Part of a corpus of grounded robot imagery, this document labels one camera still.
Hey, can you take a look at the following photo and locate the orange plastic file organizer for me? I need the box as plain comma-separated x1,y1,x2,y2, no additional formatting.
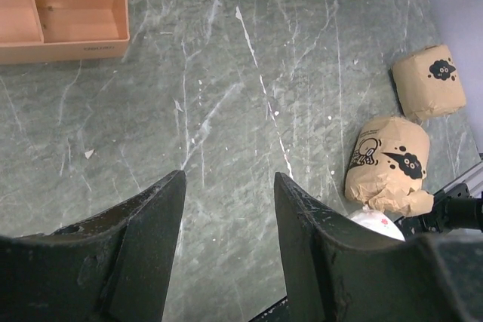
1,0,130,65

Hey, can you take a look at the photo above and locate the brown paper wrapped roll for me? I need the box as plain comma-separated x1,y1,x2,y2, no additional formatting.
345,116,434,216

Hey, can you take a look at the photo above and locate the aluminium frame rail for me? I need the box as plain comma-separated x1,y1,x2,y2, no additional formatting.
440,161,482,198

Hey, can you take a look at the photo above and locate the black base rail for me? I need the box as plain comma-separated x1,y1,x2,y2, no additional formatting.
395,183,482,238

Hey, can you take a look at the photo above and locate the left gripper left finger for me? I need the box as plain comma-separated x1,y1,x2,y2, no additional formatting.
1,170,186,321

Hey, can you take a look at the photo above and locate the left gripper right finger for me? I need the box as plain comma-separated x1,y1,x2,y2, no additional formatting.
274,173,482,321

